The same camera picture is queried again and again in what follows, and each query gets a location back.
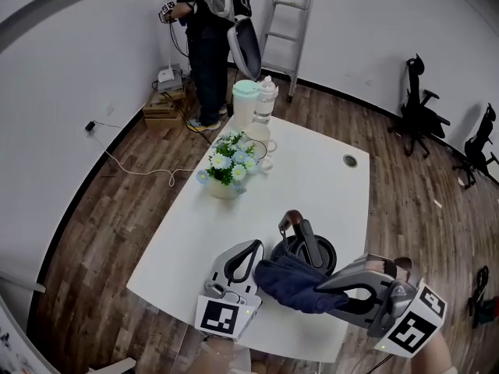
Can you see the white board with grey frame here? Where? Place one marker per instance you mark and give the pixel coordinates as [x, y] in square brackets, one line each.
[11, 341]

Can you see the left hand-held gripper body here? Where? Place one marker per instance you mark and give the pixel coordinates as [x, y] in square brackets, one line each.
[218, 318]

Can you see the clear plastic water bottle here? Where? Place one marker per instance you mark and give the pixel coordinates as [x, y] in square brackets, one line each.
[266, 103]

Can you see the person's left forearm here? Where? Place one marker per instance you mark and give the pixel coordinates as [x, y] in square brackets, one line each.
[214, 362]

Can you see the flat cardboard piece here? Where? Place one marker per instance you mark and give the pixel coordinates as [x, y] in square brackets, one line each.
[113, 365]

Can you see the dark blue cloth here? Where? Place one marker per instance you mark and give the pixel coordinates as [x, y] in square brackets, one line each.
[292, 286]

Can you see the cream tumbler with mint lid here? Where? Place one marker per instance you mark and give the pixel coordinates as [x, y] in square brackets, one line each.
[245, 105]

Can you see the person's white clothing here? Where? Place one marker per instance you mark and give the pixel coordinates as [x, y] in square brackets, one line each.
[243, 360]

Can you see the silver metal ladder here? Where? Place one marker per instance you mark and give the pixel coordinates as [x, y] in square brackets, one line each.
[290, 33]

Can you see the black gear on floor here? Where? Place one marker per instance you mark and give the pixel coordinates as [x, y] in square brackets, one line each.
[483, 302]

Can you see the short white mug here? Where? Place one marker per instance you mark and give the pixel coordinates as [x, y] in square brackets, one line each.
[262, 164]

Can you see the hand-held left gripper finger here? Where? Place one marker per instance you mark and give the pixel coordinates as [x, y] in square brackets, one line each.
[255, 261]
[224, 263]

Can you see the grey equipment box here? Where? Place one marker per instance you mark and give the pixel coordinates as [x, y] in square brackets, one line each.
[175, 84]

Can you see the person's right forearm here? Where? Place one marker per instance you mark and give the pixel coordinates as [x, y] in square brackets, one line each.
[432, 358]

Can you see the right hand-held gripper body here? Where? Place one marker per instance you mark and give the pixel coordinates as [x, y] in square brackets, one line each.
[413, 322]

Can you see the white router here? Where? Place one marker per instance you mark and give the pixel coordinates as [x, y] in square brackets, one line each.
[167, 74]

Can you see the potted blue white flowers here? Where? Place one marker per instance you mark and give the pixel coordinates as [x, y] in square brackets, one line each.
[228, 170]

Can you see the person's right hand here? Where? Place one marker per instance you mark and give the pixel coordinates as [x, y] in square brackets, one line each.
[403, 271]

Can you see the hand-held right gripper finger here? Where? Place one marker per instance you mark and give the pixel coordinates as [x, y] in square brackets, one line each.
[358, 318]
[351, 277]

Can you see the black office chair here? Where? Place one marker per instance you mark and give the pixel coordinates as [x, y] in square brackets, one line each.
[421, 115]
[481, 150]

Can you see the tall white mug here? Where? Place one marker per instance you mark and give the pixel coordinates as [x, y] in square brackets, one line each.
[263, 135]

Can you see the cardboard box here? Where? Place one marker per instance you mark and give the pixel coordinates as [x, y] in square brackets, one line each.
[163, 113]

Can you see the black power adapter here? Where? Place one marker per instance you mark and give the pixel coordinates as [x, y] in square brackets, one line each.
[90, 126]

